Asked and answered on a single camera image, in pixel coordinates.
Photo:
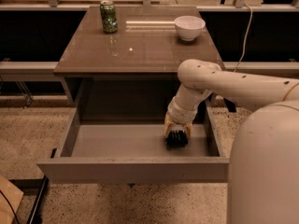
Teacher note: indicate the brown top cabinet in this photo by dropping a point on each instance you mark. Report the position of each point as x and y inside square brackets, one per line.
[146, 42]

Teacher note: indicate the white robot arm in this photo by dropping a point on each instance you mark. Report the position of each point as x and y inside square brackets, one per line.
[263, 173]

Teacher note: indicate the white ceramic bowl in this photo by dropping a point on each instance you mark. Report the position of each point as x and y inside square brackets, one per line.
[189, 27]

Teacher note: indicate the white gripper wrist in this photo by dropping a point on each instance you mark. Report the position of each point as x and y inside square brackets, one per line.
[179, 115]

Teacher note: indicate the dark blue snack bar wrapper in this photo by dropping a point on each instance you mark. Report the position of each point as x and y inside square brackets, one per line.
[176, 139]

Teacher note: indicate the green patterned drink can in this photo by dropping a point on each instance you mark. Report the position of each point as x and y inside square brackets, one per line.
[108, 15]

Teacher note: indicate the cardboard piece at left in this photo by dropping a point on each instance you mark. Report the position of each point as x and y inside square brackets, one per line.
[10, 200]

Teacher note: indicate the grey horizontal rail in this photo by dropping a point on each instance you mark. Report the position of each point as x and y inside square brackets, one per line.
[43, 71]

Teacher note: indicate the black metal floor frame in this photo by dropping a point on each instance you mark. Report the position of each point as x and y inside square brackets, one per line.
[38, 188]

